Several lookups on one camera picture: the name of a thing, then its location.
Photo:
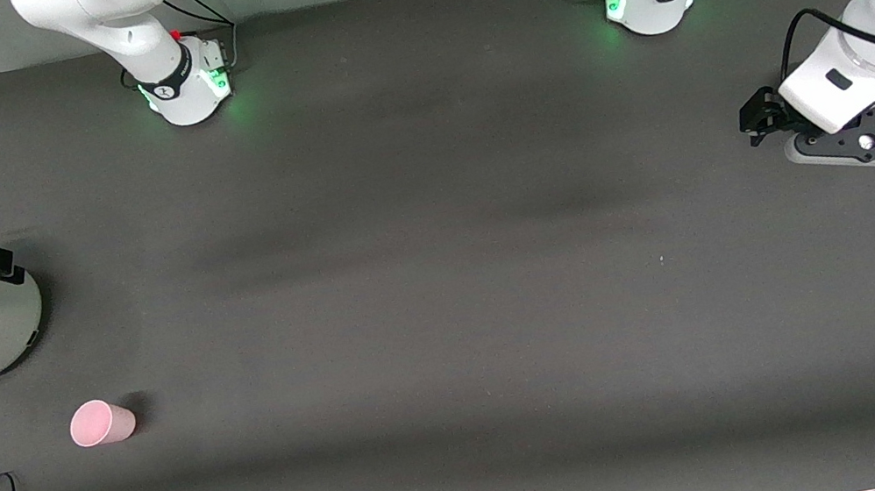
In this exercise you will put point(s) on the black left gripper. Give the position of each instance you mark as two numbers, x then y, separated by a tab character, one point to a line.
762	113

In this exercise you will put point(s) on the pink plastic cup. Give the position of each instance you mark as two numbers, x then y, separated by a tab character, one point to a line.
103	423

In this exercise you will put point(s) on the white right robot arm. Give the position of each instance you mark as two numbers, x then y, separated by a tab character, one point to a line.
125	22

